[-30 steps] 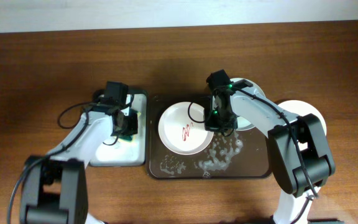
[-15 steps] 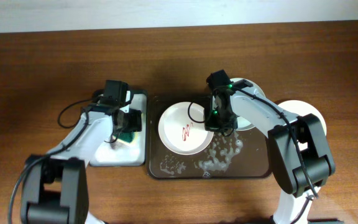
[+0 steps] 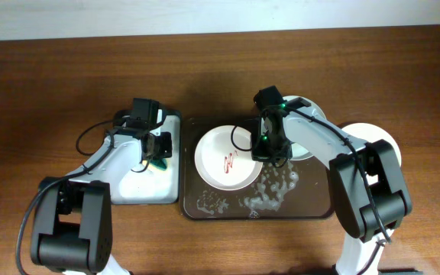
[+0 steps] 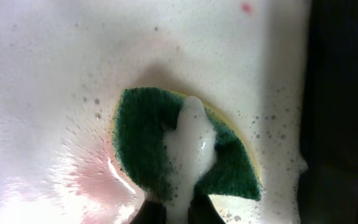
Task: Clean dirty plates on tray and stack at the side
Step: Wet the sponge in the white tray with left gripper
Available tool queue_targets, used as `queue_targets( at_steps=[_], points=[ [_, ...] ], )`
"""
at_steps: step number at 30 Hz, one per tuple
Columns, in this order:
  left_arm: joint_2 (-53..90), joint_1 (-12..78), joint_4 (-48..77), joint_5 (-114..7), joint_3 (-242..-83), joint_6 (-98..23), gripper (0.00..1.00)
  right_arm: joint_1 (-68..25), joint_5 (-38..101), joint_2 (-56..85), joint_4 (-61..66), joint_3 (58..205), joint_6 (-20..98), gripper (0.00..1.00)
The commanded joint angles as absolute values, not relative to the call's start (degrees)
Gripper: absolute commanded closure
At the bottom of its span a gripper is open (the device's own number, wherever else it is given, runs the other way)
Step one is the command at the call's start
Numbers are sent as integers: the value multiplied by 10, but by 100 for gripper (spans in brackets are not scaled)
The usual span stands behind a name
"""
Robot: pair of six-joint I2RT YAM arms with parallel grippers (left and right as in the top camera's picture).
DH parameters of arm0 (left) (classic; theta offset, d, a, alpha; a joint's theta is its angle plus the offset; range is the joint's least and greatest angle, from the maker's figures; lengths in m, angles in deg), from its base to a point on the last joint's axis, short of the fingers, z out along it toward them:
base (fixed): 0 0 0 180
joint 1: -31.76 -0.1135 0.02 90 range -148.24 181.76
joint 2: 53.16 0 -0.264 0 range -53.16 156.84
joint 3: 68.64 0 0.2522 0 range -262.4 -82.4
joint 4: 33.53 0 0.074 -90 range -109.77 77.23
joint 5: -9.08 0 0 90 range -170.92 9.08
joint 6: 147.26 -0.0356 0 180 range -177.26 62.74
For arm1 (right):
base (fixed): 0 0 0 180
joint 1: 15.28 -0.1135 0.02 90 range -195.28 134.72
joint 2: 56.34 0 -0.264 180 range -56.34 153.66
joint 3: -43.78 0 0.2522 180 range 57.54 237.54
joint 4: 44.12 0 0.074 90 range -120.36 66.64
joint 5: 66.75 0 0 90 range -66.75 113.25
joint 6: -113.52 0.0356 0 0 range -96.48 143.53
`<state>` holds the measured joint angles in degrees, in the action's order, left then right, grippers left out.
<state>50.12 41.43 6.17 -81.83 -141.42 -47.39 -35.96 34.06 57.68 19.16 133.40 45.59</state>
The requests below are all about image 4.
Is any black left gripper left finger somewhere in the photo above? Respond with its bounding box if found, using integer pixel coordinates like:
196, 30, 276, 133
130, 200, 167, 224

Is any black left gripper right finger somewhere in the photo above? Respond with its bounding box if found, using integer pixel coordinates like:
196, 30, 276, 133
188, 195, 226, 224

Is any yellow green sponge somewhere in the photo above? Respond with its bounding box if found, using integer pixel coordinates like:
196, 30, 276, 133
111, 87, 262, 201

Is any brown plastic tray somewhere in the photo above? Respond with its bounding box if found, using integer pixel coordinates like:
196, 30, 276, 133
297, 0, 358, 223

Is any white soapy water tray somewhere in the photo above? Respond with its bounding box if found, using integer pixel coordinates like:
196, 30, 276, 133
0, 0, 311, 223

